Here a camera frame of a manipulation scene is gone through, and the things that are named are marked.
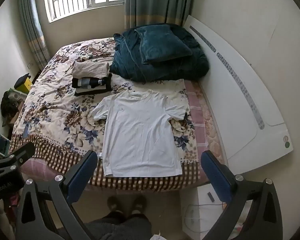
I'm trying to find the floral blanket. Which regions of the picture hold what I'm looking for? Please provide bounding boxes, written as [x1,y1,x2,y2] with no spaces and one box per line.
[9,38,200,189]

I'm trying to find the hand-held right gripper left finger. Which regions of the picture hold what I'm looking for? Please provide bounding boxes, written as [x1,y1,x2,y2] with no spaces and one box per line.
[15,150,98,240]

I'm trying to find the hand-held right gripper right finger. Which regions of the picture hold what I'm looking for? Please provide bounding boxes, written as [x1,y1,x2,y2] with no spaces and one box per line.
[201,150,283,240]

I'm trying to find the yellow container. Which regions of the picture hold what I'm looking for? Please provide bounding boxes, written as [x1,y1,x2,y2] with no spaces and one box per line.
[16,77,32,95]

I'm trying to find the white headboard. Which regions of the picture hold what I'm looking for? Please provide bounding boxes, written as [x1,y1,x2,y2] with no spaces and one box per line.
[184,15,294,175]

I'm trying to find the dark cloth pile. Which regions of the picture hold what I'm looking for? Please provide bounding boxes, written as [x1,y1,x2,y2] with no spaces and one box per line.
[0,90,25,127]

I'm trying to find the dark teal pillow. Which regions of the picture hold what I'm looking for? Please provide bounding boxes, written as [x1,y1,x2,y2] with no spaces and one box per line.
[134,25,193,65]

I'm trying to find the beige folded cloth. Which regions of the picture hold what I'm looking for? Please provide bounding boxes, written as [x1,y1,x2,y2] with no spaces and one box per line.
[72,60,110,78]

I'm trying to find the dark teal quilt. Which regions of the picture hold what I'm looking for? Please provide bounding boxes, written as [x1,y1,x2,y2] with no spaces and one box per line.
[109,23,210,82]

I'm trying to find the black grey striped folded garment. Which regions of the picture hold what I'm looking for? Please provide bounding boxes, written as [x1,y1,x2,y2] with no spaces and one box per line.
[72,76,108,90]

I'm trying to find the person's grey trousers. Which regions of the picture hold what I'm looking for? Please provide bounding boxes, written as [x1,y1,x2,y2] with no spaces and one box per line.
[86,211,153,240]

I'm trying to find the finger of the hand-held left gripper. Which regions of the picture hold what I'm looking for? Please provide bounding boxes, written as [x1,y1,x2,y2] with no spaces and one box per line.
[0,142,36,178]

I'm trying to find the grey phone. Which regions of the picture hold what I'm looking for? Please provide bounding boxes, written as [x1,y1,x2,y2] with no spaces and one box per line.
[22,122,32,138]

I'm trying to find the white cable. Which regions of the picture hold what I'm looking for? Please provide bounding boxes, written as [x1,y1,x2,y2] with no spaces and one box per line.
[184,203,225,232]

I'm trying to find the black object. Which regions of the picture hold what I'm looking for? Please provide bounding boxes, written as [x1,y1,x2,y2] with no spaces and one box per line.
[14,73,32,89]

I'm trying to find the pink checked bed sheet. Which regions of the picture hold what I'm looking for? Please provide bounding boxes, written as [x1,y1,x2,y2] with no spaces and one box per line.
[20,80,228,188]

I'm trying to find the white nightstand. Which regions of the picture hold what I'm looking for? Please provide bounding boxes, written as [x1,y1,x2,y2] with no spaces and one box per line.
[181,184,255,240]

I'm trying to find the green striped curtain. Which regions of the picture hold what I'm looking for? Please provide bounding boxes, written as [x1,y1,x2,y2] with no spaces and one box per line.
[17,0,50,72]
[124,0,198,30]

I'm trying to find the white t-shirt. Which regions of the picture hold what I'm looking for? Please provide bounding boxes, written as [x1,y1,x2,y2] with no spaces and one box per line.
[92,89,190,178]

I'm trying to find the person's right shoe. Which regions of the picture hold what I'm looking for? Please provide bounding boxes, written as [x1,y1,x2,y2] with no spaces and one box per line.
[131,194,147,215]

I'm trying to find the person's shoe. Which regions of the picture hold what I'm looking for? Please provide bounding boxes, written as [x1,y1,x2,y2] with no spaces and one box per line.
[107,195,123,215]
[131,194,147,215]

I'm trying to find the person's left shoe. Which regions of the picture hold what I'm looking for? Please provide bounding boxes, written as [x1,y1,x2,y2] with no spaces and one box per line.
[107,195,123,215]

